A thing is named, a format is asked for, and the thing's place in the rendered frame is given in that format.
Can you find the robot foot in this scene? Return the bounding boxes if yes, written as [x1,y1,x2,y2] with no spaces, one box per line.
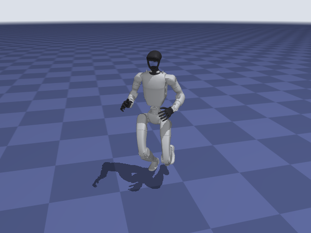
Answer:
[148,158,159,171]
[170,145,175,165]

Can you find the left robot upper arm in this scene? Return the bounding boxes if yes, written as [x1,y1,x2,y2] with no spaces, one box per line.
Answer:
[165,74,183,99]

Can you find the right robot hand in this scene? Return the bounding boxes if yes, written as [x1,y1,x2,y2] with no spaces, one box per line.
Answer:
[120,99,133,112]

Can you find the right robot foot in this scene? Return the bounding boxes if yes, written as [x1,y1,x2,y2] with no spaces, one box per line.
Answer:
[148,158,159,171]

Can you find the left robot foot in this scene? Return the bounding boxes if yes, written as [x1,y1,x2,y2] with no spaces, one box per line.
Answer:
[170,145,175,165]

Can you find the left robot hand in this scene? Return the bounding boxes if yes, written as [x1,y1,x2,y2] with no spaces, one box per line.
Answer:
[158,107,174,121]

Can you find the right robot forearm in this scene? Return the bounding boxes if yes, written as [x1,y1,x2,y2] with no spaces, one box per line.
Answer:
[128,91,135,108]

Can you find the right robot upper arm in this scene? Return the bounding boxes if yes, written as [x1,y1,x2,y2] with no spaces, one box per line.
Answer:
[131,72,144,99]

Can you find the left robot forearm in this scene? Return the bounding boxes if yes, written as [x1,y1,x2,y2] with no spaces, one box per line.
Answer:
[171,94,185,112]

